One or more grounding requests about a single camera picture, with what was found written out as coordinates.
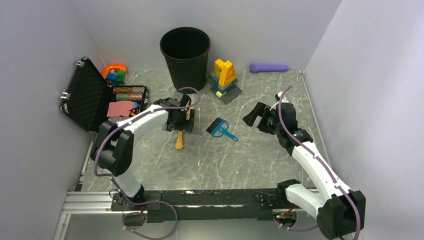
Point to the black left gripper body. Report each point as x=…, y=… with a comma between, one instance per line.
x=181, y=124

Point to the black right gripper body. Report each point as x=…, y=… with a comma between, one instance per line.
x=275, y=127

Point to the yellow slotted plastic scoop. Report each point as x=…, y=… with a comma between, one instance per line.
x=179, y=145

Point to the blue brush with black bristles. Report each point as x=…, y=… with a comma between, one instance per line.
x=220, y=127

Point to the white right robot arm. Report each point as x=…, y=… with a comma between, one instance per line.
x=337, y=209

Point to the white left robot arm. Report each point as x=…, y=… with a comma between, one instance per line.
x=114, y=144

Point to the purple cylinder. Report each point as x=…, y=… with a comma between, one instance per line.
x=258, y=68

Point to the yellow toy brick building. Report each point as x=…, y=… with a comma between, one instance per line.
x=223, y=81

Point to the black plastic trash bin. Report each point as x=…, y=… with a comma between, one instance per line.
x=185, y=50

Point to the orange tape dispenser toy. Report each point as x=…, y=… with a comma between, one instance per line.
x=115, y=74

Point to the black poker chip case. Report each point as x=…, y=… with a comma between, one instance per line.
x=88, y=96

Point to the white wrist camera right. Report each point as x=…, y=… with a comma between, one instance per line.
x=279, y=97

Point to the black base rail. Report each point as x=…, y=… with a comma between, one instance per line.
x=214, y=204

